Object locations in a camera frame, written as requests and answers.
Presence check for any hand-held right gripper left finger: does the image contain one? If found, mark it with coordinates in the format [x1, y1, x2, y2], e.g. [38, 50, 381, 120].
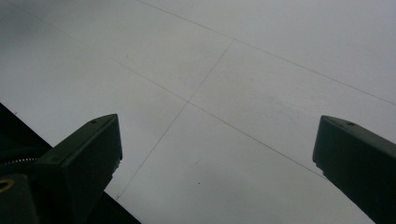
[35, 113, 123, 224]

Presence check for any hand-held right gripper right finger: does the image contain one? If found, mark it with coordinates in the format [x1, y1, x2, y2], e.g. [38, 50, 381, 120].
[312, 115, 396, 224]

